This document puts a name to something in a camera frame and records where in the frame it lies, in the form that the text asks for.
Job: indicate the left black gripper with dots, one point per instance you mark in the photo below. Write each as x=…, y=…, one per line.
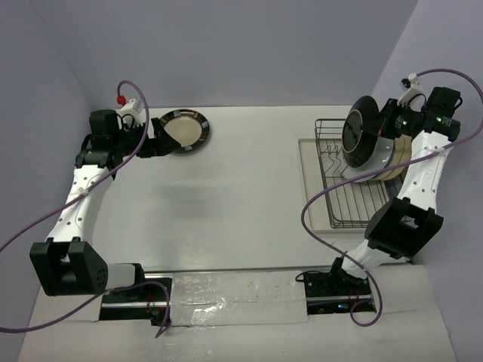
x=161, y=145

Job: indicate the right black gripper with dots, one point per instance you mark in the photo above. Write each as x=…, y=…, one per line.
x=382, y=124

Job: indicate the black rim plate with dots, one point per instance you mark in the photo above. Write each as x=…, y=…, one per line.
x=358, y=144
x=189, y=128

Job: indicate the black rim plate front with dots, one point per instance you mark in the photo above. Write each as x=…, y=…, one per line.
x=358, y=144

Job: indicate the red and teal floral plate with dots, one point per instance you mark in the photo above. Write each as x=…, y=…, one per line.
x=380, y=157

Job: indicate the beige bird plate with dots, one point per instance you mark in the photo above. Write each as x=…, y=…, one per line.
x=407, y=154
x=394, y=173

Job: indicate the teal scalloped plate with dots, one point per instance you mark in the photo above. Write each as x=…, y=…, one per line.
x=386, y=171

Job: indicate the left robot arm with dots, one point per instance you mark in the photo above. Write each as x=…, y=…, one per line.
x=66, y=262

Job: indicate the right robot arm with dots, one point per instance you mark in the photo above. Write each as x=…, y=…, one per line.
x=406, y=223

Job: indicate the white drain tray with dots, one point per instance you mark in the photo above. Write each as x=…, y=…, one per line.
x=317, y=212

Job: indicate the silver tape sheet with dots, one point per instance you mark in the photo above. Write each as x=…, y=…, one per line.
x=237, y=298

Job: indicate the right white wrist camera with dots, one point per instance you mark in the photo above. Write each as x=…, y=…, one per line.
x=413, y=88

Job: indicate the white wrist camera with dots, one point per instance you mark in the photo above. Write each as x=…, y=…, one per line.
x=130, y=111
x=413, y=88

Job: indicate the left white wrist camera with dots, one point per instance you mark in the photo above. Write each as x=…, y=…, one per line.
x=130, y=111

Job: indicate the black wire dish rack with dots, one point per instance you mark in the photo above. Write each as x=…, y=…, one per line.
x=350, y=206

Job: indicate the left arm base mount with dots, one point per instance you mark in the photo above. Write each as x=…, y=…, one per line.
x=146, y=303

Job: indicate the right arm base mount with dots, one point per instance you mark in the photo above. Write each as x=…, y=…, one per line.
x=327, y=295

